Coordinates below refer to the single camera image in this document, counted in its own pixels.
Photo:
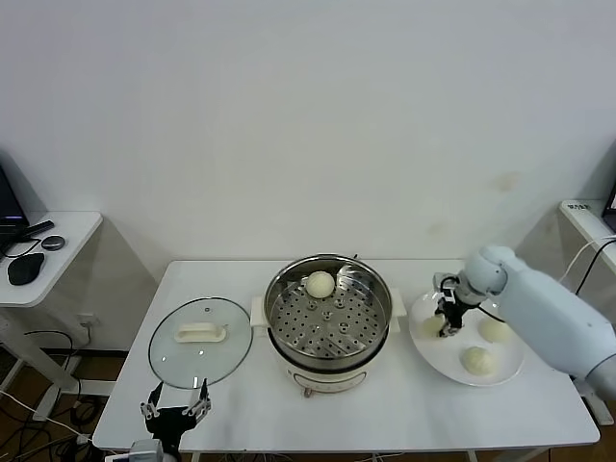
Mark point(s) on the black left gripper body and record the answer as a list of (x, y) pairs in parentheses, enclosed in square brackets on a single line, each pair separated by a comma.
[(171, 421)]

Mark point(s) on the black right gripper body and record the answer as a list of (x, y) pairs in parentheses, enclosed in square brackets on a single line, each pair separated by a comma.
[(451, 313)]

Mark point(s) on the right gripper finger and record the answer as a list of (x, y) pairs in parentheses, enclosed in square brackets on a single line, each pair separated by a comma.
[(439, 315), (452, 332)]

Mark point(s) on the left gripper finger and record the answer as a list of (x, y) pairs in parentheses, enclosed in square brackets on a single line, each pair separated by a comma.
[(151, 406), (202, 406)]

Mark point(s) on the white steamed baozi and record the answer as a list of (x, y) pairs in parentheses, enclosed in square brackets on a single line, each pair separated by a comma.
[(495, 332), (428, 328), (320, 285), (477, 361)]

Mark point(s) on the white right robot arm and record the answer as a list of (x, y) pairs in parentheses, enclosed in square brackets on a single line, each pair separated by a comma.
[(539, 308)]

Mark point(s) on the perforated steel steamer basket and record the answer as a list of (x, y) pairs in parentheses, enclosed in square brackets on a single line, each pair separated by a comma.
[(289, 317)]

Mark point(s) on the white round plate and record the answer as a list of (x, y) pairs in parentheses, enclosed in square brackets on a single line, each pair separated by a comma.
[(443, 356)]

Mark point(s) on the white electric cooker pot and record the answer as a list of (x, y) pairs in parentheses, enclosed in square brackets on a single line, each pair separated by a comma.
[(327, 377)]

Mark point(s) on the white side table with label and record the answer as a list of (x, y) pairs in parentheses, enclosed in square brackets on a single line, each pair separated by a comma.
[(584, 223)]

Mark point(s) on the small printed label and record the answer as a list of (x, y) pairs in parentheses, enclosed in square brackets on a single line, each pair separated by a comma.
[(578, 207)]

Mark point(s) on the white side table with mouse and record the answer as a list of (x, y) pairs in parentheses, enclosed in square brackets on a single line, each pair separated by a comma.
[(72, 260)]

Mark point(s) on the black computer mouse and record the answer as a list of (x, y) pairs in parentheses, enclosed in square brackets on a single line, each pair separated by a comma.
[(26, 268)]

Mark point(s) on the round black puck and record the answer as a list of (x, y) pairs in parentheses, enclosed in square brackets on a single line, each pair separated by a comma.
[(53, 242)]

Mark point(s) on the dark laptop with lit screen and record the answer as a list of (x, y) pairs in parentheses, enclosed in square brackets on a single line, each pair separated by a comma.
[(612, 202)]

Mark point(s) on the black remote bar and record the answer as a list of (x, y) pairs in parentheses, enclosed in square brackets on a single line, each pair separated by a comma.
[(38, 228)]

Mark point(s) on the black laptop computer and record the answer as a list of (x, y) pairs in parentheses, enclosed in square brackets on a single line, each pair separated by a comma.
[(9, 202)]

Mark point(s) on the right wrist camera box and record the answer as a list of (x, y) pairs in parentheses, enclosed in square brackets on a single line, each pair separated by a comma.
[(445, 286)]

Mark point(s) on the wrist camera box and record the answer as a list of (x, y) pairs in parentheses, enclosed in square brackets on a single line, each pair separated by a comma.
[(445, 286), (146, 451)]

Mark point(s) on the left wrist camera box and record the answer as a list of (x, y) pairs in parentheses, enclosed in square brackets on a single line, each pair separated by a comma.
[(146, 451)]

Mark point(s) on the white wall socket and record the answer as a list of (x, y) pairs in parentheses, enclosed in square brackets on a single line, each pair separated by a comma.
[(88, 321)]

